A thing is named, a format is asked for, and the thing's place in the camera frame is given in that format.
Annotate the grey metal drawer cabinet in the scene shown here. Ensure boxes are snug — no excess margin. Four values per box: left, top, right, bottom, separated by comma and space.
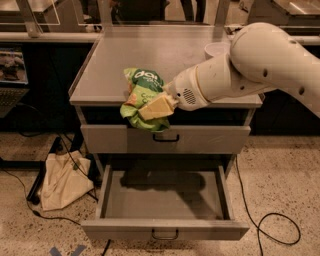
69, 26, 262, 172

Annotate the black floor cable right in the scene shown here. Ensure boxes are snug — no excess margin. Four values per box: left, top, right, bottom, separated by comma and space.
235, 156, 302, 256

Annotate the black floor cable left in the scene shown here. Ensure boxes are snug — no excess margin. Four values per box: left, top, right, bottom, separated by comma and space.
0, 103, 100, 226

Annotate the black floor cable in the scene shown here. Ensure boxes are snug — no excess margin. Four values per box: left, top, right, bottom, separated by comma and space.
235, 156, 302, 256
0, 103, 100, 226

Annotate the green rice chip bag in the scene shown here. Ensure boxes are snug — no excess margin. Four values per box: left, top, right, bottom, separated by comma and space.
120, 68, 170, 132

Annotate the laptop computer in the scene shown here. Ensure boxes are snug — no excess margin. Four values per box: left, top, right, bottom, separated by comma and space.
0, 43, 30, 118

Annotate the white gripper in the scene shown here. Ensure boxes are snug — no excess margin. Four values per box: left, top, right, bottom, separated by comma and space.
138, 66, 209, 120

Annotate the beige cloth tote bag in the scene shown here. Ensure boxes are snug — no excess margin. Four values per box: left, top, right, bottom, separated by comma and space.
40, 151, 94, 211

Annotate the closed upper grey drawer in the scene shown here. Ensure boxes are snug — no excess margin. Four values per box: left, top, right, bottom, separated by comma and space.
81, 124, 251, 154

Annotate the white ceramic bowl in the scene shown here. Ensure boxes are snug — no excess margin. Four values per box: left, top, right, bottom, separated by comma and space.
204, 42, 230, 60

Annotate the blue tape cross mark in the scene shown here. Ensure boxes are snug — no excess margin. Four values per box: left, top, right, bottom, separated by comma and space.
49, 245, 87, 256

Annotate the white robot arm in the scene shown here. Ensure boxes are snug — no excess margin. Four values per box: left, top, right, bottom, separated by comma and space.
138, 23, 320, 120

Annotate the open lower grey drawer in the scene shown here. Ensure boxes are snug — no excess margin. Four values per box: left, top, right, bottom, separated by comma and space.
82, 165, 249, 241

